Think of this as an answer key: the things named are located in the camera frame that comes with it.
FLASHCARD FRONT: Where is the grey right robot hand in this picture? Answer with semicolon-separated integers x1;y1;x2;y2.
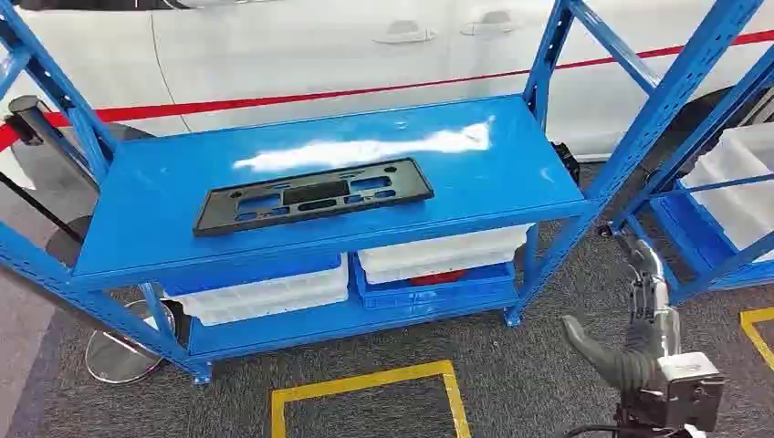
560;233;683;394

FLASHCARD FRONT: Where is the blue steel shelf rack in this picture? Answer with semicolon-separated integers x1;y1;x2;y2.
609;47;774;308
0;0;766;386

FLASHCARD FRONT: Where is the red item in bin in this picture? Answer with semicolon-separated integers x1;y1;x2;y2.
410;269;468;287

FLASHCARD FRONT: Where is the white plastic bin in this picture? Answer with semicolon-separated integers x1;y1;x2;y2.
172;254;350;328
356;223;537;286
679;122;774;263

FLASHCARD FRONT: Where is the black plastic perforated plate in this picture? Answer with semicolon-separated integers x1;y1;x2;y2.
193;157;435;238

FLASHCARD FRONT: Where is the white car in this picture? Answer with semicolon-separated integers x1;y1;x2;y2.
0;0;774;163

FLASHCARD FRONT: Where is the stanchion with chrome base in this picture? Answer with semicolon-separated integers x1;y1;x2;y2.
5;94;177;386

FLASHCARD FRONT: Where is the stanchion with black pole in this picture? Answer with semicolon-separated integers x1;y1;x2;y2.
0;172;93;271

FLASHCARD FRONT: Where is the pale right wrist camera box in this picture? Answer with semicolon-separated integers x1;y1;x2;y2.
655;351;726;433

